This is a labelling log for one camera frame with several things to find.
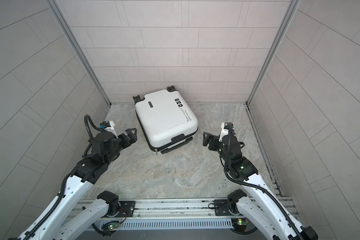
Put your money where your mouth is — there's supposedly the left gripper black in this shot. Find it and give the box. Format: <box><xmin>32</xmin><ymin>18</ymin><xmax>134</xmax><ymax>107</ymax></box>
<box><xmin>103</xmin><ymin>127</ymin><xmax>138</xmax><ymax>166</ymax></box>

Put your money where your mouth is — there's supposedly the black and white suitcase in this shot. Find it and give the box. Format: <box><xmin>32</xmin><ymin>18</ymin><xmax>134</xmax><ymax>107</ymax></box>
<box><xmin>133</xmin><ymin>86</ymin><xmax>199</xmax><ymax>154</ymax></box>

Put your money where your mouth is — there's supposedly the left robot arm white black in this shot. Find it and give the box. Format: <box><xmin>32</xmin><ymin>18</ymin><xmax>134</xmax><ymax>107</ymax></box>
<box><xmin>18</xmin><ymin>126</ymin><xmax>138</xmax><ymax>240</ymax></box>

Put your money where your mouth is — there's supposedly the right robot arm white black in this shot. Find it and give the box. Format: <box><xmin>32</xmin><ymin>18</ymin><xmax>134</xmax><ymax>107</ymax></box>
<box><xmin>203</xmin><ymin>133</ymin><xmax>318</xmax><ymax>240</ymax></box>

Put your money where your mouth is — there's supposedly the right green circuit board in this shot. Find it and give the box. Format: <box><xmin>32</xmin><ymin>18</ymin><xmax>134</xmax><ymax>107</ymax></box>
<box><xmin>231</xmin><ymin>218</ymin><xmax>249</xmax><ymax>233</ymax></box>

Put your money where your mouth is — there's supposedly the green circuit board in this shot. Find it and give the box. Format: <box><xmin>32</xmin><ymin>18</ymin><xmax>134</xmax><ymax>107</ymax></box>
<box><xmin>102</xmin><ymin>221</ymin><xmax>120</xmax><ymax>232</ymax></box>
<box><xmin>231</xmin><ymin>218</ymin><xmax>249</xmax><ymax>233</ymax></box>

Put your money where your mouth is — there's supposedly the left green circuit board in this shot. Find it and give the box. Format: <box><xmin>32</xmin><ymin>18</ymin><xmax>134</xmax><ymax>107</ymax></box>
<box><xmin>102</xmin><ymin>221</ymin><xmax>120</xmax><ymax>232</ymax></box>

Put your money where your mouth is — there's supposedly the left aluminium corner profile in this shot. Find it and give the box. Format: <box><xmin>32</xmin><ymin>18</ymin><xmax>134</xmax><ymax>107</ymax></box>
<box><xmin>46</xmin><ymin>0</ymin><xmax>112</xmax><ymax>107</ymax></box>

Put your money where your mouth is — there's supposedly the aluminium corner profile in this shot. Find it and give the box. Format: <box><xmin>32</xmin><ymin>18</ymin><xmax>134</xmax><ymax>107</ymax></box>
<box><xmin>46</xmin><ymin>0</ymin><xmax>112</xmax><ymax>107</ymax></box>
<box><xmin>247</xmin><ymin>0</ymin><xmax>300</xmax><ymax>106</ymax></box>

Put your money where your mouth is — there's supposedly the right aluminium corner profile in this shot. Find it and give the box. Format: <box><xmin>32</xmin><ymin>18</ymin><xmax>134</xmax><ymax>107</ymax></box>
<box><xmin>247</xmin><ymin>0</ymin><xmax>300</xmax><ymax>106</ymax></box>

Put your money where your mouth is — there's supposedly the right black corrugated cable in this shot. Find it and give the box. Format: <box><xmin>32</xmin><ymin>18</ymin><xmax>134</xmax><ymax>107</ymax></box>
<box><xmin>223</xmin><ymin>122</ymin><xmax>305</xmax><ymax>240</ymax></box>

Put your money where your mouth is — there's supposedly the black corrugated cable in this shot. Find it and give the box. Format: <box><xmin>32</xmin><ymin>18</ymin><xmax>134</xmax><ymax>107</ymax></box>
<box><xmin>22</xmin><ymin>114</ymin><xmax>104</xmax><ymax>240</ymax></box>
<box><xmin>223</xmin><ymin>122</ymin><xmax>305</xmax><ymax>240</ymax></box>

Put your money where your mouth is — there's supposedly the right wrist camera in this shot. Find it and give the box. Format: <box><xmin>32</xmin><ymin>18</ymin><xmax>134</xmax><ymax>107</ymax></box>
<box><xmin>219</xmin><ymin>123</ymin><xmax>234</xmax><ymax>142</ymax></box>

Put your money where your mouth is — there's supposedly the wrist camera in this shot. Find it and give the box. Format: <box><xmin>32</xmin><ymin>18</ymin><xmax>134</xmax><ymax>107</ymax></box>
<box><xmin>99</xmin><ymin>121</ymin><xmax>117</xmax><ymax>139</ymax></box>
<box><xmin>219</xmin><ymin>123</ymin><xmax>234</xmax><ymax>142</ymax></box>

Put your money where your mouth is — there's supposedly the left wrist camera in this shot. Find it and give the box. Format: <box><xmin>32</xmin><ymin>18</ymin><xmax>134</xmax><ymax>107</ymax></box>
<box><xmin>99</xmin><ymin>121</ymin><xmax>117</xmax><ymax>139</ymax></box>

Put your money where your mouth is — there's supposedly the left black corrugated cable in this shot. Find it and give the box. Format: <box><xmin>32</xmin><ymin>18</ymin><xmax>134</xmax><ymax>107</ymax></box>
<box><xmin>22</xmin><ymin>114</ymin><xmax>104</xmax><ymax>240</ymax></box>

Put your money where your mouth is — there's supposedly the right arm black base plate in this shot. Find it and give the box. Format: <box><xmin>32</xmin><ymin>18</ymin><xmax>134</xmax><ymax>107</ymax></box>
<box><xmin>208</xmin><ymin>199</ymin><xmax>243</xmax><ymax>217</ymax></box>

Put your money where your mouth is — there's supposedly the aluminium mounting rail frame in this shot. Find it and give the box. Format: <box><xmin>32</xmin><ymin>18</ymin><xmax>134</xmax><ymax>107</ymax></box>
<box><xmin>32</xmin><ymin>196</ymin><xmax>307</xmax><ymax>240</ymax></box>

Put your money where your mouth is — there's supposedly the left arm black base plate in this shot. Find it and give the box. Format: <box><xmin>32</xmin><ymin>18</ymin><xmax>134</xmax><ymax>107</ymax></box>
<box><xmin>103</xmin><ymin>201</ymin><xmax>136</xmax><ymax>218</ymax></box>

